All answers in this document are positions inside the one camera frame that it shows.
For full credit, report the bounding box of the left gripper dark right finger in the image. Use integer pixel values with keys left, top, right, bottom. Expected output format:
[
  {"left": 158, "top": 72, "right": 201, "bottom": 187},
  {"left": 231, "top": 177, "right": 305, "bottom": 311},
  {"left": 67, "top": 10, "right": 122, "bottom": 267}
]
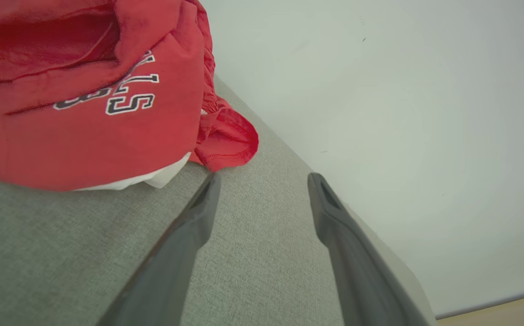
[{"left": 307, "top": 172, "right": 436, "bottom": 326}]

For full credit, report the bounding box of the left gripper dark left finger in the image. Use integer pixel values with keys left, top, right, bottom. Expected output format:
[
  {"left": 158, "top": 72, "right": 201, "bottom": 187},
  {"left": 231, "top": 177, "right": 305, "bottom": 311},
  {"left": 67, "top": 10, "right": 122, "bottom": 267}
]
[{"left": 96, "top": 172, "right": 222, "bottom": 326}]

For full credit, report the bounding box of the red Bulls 23 jersey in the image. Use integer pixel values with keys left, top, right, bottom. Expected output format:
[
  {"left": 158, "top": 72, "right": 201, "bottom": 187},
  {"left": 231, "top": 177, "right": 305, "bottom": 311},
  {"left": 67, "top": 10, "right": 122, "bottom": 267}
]
[{"left": 0, "top": 0, "right": 208, "bottom": 192}]

